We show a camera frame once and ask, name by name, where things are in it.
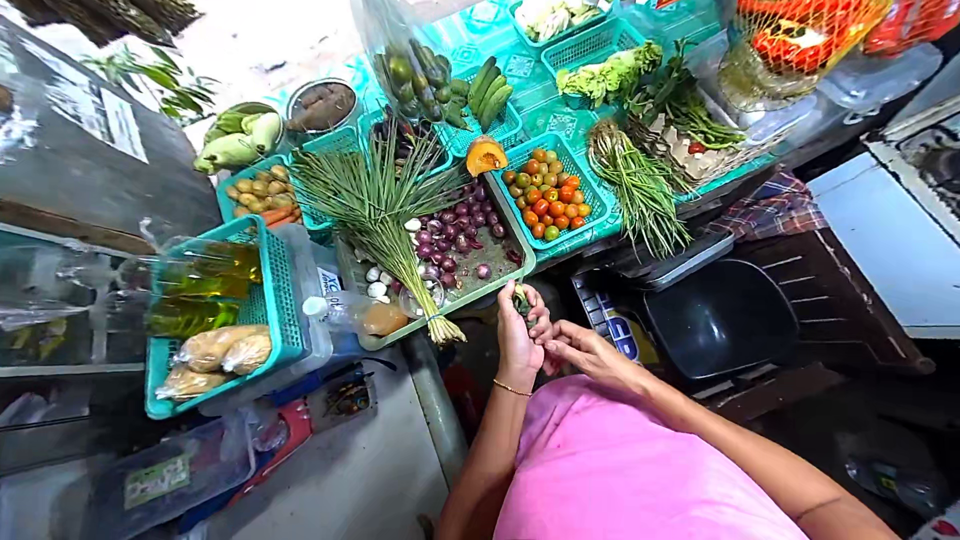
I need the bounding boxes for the person's right hand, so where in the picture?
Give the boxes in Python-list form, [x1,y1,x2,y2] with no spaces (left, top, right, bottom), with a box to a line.
[541,320,652,394]

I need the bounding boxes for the person's left hand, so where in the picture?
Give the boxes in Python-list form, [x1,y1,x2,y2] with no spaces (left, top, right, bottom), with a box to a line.
[496,279,553,395]

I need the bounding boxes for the small green yellow vegetable piece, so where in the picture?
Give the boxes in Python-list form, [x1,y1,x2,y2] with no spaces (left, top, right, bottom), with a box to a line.
[513,284,537,330]

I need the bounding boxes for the person's right forearm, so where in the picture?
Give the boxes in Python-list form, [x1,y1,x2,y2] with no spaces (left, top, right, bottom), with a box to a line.
[636,372,903,540]

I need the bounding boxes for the person's left forearm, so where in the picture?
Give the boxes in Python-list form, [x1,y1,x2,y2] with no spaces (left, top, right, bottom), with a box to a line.
[435,375,535,540]

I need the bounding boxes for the pale green shallow tray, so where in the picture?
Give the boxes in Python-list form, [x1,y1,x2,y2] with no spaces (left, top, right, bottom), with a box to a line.
[333,171,537,352]

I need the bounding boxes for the blue yellow printed pack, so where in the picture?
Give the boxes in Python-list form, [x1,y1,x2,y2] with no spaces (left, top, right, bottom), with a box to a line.
[571,271,661,366]

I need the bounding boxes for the small clear plastic cup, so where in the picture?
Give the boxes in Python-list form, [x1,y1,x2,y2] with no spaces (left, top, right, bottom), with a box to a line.
[398,279,450,319]

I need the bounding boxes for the pile of red onions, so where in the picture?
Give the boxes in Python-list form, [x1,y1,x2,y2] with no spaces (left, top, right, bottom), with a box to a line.
[390,178,524,295]

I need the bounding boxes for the pile of tomatoes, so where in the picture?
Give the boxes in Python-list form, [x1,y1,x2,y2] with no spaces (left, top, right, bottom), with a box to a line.
[501,147,593,243]

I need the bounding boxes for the clear jar with brown content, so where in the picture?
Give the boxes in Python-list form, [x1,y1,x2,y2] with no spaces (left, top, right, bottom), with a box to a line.
[302,289,410,338]

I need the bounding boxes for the pile of white garlic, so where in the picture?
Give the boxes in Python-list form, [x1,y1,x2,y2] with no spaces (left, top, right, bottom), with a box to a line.
[364,217,423,305]

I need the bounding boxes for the person's body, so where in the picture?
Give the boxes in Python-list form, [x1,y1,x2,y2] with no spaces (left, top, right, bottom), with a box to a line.
[492,375,810,540]

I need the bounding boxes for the bundle of long green stalks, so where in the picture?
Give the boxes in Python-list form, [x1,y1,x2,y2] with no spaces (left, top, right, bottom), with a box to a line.
[290,116,470,347]

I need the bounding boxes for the orange pumpkin wedge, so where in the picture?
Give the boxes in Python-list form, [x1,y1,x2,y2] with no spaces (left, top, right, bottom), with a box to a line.
[465,135,510,178]

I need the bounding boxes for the black plastic chair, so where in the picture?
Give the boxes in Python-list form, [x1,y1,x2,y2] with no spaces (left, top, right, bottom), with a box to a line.
[643,258,801,384]

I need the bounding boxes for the small tray with odds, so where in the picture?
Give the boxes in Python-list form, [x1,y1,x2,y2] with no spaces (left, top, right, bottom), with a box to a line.
[307,363,379,429]

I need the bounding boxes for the pile of dark eggplants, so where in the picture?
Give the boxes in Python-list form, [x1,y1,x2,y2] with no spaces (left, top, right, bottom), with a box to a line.
[369,114,450,177]

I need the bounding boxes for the clear plastic storage box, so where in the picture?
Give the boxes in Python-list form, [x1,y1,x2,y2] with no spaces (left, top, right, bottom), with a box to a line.
[196,222,367,418]

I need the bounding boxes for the teal patterned tablecloth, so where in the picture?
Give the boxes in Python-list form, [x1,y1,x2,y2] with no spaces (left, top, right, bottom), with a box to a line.
[255,0,785,271]

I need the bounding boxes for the pile of green cucumbers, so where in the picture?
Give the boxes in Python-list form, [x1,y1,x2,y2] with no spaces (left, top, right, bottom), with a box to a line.
[442,56,515,132]

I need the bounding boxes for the grey egg carton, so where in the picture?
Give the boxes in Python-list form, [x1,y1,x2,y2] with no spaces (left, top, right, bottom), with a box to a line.
[643,112,740,186]

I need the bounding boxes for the white counter table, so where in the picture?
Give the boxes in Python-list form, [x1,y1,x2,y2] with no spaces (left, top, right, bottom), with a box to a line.
[225,333,469,540]

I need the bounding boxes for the large teal basket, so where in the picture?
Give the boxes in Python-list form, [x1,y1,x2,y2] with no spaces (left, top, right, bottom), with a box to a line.
[144,214,309,421]

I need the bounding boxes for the orange carrots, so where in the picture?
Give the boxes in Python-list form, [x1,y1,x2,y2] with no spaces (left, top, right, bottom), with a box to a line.
[259,204,303,232]

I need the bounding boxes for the plastic bag of green fruits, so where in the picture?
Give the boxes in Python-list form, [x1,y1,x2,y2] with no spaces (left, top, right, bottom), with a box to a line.
[349,0,454,124]

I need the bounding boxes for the plaid cloth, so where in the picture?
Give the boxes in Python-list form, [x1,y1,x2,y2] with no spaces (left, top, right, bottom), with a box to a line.
[708,171,830,245]

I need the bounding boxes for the light green leafy lettuce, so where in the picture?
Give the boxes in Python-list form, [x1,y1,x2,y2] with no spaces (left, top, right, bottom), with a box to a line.
[555,40,664,108]

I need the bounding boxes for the dark green leafy vegetables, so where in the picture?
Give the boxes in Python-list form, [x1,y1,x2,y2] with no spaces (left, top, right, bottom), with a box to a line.
[624,39,748,153]

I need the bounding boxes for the red plastic object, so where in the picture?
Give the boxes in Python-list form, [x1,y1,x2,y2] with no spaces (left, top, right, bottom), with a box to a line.
[227,397,314,508]

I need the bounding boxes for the wrapped brown pack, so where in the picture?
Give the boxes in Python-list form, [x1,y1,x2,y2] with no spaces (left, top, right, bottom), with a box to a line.
[222,325,273,377]
[172,324,260,374]
[155,364,228,403]

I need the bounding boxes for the pile of potatoes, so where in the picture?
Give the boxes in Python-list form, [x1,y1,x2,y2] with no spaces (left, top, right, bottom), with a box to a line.
[225,164,298,219]

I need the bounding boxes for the brown sweet potatoes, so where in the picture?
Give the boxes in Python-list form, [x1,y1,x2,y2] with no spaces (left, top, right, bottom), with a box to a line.
[288,81,357,133]

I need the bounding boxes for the dark wooden bench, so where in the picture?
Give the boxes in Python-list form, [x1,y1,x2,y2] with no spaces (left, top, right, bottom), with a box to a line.
[731,225,936,376]

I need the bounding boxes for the pile of whitish green vegetables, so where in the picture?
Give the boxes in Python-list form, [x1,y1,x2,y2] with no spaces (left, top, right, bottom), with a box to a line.
[513,0,603,43]

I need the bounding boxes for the round metal bowl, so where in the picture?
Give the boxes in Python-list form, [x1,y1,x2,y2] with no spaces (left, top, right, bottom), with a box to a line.
[285,78,359,136]

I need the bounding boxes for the bags of yellow oil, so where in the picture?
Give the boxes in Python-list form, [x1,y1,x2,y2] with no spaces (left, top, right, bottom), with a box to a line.
[148,240,264,340]

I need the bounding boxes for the pale green squashes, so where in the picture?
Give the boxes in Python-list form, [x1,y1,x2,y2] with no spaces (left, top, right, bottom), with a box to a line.
[193,102,283,175]

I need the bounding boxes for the clear plastic bottle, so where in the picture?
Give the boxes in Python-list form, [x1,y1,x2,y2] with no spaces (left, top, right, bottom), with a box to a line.
[845,453,948,514]

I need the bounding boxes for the orange net bag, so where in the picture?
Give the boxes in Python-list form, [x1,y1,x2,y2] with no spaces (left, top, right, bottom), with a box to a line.
[717,0,895,112]

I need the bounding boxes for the clear box with green label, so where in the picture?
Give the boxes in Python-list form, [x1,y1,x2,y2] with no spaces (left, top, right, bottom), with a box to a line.
[88,408,260,540]

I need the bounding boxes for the green leafy plant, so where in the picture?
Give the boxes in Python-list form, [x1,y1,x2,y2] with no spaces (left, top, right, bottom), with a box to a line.
[81,46,220,125]

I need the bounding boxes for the clear plastic container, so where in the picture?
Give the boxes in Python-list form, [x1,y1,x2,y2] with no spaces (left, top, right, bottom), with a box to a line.
[816,41,944,126]

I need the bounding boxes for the glass display case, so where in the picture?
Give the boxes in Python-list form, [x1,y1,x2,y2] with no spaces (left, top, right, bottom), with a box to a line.
[0,222,155,378]

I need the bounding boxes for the grey board panel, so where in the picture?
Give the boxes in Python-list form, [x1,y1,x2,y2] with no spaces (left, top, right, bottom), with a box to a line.
[0,11,223,255]

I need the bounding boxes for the red net bag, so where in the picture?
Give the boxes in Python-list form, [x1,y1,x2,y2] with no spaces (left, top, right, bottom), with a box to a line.
[862,0,960,58]

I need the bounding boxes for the bundle of green string beans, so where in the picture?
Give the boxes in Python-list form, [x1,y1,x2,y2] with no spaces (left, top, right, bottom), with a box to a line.
[588,120,693,261]

